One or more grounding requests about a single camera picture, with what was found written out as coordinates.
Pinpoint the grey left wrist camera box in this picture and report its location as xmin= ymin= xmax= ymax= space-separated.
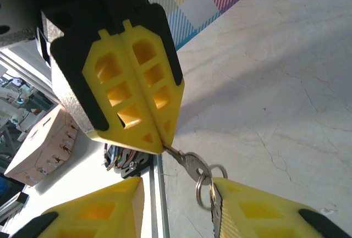
xmin=0 ymin=0 xmax=52 ymax=69

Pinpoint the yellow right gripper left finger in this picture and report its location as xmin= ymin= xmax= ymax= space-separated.
xmin=21 ymin=176 xmax=145 ymax=238

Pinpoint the large silver key ring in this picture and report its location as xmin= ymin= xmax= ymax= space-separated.
xmin=195 ymin=171 xmax=214 ymax=212

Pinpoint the small silver key ring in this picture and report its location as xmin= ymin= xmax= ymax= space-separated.
xmin=210 ymin=163 xmax=229 ymax=180

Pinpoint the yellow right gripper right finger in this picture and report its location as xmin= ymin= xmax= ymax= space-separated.
xmin=212 ymin=177 xmax=337 ymax=238

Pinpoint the dark blue screen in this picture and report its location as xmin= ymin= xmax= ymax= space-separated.
xmin=0 ymin=173 xmax=27 ymax=209

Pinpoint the white background lab equipment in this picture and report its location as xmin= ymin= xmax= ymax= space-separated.
xmin=0 ymin=67 xmax=54 ymax=151

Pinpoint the pinkish cardboard box with figures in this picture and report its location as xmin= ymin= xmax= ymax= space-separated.
xmin=3 ymin=104 xmax=81 ymax=187

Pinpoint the silver key round head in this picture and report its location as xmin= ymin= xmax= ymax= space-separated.
xmin=164 ymin=144 xmax=213 ymax=184

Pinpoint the aluminium frame rail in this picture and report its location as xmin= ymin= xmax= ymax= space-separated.
xmin=140 ymin=152 xmax=172 ymax=238
xmin=0 ymin=47 xmax=62 ymax=106

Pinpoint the coloured wire bundle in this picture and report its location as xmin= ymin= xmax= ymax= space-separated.
xmin=102 ymin=143 xmax=139 ymax=171

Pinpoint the black bracket with screw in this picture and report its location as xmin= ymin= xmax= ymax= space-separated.
xmin=120 ymin=152 xmax=151 ymax=180

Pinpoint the silver key serrated blade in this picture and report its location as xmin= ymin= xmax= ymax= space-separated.
xmin=208 ymin=179 xmax=224 ymax=238

